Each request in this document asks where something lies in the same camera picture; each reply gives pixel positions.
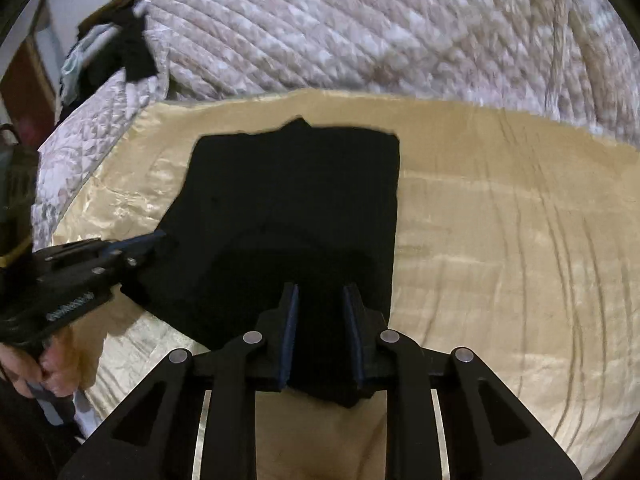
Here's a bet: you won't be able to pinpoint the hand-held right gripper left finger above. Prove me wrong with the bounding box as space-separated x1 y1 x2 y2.
57 282 301 480

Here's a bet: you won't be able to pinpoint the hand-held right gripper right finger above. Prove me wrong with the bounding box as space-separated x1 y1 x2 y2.
342 282 584 480

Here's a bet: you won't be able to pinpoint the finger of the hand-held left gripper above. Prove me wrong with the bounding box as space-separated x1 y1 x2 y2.
107 229 169 267

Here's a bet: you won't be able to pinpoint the black pants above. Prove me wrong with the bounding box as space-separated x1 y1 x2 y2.
122 116 402 409

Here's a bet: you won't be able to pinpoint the person's left hand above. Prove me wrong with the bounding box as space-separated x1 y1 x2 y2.
0 327 85 402

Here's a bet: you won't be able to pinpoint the gold satin blanket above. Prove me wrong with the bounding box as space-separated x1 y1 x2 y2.
52 87 640 480

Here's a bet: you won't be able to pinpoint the pile of clothes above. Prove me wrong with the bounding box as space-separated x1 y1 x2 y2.
60 0 157 107

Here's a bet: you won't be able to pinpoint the dark wooden cabinet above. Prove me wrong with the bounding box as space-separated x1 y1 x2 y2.
0 0 59 127

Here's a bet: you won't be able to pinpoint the white quilted bed cover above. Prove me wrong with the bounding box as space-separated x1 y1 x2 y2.
32 0 637 252

